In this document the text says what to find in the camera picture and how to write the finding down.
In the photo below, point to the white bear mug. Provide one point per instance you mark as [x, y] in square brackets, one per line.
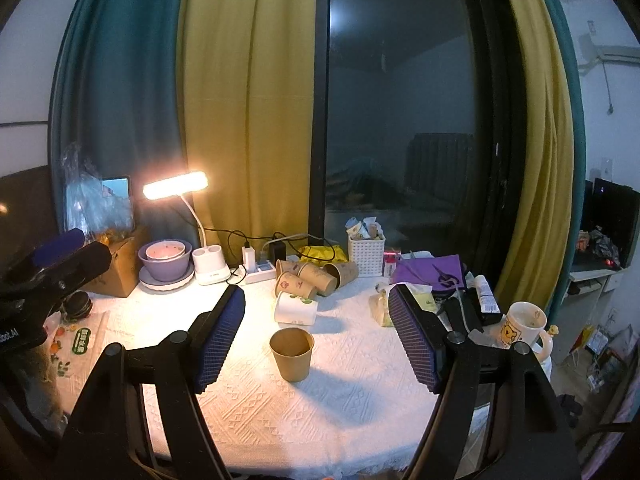
[520, 327]

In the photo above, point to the clear plastic bag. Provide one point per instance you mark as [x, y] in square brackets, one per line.
[90, 200]

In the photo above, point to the packets in basket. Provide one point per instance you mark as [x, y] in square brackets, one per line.
[364, 227]

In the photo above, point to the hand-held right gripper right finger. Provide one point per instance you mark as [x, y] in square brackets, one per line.
[415, 340]

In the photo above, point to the black charger plug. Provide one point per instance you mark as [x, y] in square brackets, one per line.
[277, 252]

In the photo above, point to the yellow curtain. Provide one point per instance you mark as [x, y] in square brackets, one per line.
[545, 160]
[250, 110]

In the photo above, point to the cardboard box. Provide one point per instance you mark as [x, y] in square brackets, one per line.
[117, 270]

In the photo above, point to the white side desk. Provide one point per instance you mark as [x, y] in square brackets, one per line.
[595, 285]

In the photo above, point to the purple plate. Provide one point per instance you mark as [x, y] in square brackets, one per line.
[167, 286]

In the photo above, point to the black round lid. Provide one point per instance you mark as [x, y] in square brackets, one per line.
[77, 306]

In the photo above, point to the yellow plastic bag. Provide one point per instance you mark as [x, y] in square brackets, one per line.
[322, 254]

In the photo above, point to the white charger plug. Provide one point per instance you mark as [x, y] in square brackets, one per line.
[249, 256]

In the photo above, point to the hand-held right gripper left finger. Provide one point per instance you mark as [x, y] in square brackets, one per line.
[220, 340]

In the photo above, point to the white desk lamp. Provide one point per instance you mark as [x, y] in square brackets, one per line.
[212, 266]

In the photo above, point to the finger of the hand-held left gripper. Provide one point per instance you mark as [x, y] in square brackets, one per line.
[55, 249]

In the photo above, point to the plain brown paper cup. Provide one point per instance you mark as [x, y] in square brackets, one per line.
[291, 357]

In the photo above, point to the white paper cup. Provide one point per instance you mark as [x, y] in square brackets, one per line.
[295, 311]

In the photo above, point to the person's left forearm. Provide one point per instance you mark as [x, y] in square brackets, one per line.
[35, 390]

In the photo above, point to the red and white box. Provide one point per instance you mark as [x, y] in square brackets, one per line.
[391, 262]

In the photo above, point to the printed plastic sheet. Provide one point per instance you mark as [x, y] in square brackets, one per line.
[75, 350]

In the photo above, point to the white air conditioner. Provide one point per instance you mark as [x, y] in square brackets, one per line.
[615, 52]

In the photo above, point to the white inner bowl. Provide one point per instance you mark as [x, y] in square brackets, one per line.
[165, 251]

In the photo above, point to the purple bowl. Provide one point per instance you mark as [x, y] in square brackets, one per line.
[167, 269]

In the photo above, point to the printed brown paper cup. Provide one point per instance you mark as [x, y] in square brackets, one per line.
[317, 276]
[295, 286]
[346, 272]
[286, 267]

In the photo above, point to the teal curtain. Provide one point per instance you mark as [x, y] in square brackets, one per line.
[578, 160]
[125, 85]

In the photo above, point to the white tube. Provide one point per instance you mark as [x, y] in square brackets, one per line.
[486, 296]

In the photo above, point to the yellowish snack bag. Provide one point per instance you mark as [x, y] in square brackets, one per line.
[379, 310]

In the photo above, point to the purple pouch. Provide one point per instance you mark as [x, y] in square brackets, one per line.
[425, 272]

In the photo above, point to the white power strip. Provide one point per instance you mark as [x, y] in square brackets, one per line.
[257, 276]

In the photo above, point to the black scissors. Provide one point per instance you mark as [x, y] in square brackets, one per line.
[447, 276]

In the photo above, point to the black framed window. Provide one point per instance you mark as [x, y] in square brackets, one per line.
[400, 85]

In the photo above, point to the white plastic basket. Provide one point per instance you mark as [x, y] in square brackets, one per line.
[366, 257]

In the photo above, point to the black monitor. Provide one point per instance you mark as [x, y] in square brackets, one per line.
[612, 210]

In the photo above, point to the dark headboard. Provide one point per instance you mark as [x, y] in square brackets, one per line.
[25, 210]

